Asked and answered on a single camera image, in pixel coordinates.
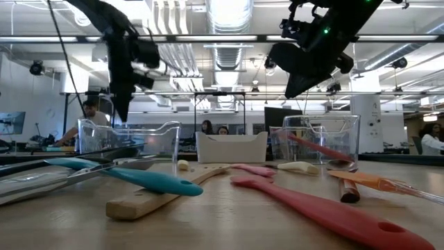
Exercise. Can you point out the white square column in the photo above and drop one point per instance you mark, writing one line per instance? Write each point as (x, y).
(367, 121)

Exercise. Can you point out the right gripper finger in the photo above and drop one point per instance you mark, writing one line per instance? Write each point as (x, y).
(301, 85)

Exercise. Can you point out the dark wooden spoon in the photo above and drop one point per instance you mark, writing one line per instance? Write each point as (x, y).
(348, 191)

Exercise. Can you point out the black computer monitor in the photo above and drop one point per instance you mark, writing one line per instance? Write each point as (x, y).
(277, 116)

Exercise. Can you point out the grey silicone spoon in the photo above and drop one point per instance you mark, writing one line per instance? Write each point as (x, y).
(138, 164)

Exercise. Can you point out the wooden slotted spatula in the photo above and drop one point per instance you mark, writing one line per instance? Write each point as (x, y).
(138, 206)

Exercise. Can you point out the person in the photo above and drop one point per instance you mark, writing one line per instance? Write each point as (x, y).
(433, 142)
(207, 126)
(222, 130)
(97, 118)

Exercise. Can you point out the pink silicone spatula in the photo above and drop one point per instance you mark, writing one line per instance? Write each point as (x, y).
(256, 170)

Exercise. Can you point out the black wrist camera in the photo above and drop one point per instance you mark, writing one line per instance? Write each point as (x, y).
(296, 33)
(147, 52)

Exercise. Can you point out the white plastic bin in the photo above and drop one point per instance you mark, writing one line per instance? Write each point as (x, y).
(230, 149)

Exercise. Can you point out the black background stand frame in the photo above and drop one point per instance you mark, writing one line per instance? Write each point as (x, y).
(218, 93)

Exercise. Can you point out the red silicone spatula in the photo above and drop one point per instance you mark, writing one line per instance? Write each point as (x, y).
(329, 215)

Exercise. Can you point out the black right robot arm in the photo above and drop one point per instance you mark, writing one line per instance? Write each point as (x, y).
(350, 17)

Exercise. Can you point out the wall mounted display screen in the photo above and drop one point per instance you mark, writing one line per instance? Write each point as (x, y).
(14, 123)

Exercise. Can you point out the black plastic ladle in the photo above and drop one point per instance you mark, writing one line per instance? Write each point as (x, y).
(121, 154)

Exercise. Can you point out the teal silicone spatula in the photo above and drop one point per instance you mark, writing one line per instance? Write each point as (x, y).
(156, 182)

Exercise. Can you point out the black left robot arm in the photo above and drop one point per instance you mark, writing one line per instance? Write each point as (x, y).
(104, 17)

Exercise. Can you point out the red slotted spoon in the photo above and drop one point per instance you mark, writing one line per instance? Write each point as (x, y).
(319, 147)

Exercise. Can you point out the silver ceiling ventilation duct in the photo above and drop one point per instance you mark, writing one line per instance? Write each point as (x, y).
(227, 55)

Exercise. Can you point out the black overhead crossbar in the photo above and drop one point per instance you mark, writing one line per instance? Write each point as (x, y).
(262, 38)

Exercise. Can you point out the clear plastic bin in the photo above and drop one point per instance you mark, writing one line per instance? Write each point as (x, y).
(343, 139)
(159, 142)

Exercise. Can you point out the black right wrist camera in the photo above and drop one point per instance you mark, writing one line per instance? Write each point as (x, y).
(296, 33)

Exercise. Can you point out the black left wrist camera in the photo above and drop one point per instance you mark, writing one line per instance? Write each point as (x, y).
(147, 52)

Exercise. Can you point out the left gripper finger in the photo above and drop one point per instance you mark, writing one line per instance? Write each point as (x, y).
(123, 104)

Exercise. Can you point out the black ceiling spotlight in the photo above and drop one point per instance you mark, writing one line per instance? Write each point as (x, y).
(36, 67)
(399, 62)
(333, 88)
(268, 64)

